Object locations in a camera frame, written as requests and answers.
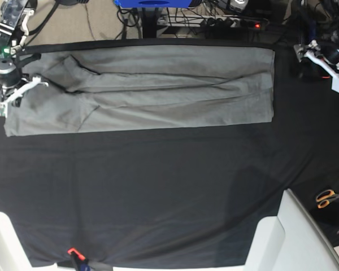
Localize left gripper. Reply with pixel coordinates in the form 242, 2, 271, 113
307, 41, 339, 71

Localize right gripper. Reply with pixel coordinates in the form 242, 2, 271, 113
0, 53, 41, 108

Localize grey T-shirt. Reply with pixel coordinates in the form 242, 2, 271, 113
4, 45, 275, 137

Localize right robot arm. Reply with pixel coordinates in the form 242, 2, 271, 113
0, 1, 59, 116

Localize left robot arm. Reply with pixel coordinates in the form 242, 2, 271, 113
295, 1, 339, 73

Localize white power strip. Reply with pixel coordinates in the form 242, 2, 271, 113
157, 14, 270, 30

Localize blue plastic box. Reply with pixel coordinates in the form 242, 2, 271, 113
114, 0, 192, 8

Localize red blue clamp bottom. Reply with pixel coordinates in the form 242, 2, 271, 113
67, 247, 92, 271

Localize black table cloth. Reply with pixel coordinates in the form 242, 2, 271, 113
0, 39, 339, 269

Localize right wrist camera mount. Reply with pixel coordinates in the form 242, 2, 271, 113
0, 76, 49, 118

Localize orange handled scissors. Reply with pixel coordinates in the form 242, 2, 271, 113
315, 189, 339, 209

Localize white table frame left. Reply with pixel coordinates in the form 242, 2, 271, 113
0, 212, 58, 271

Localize black stand post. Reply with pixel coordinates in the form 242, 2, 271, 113
138, 7, 163, 38

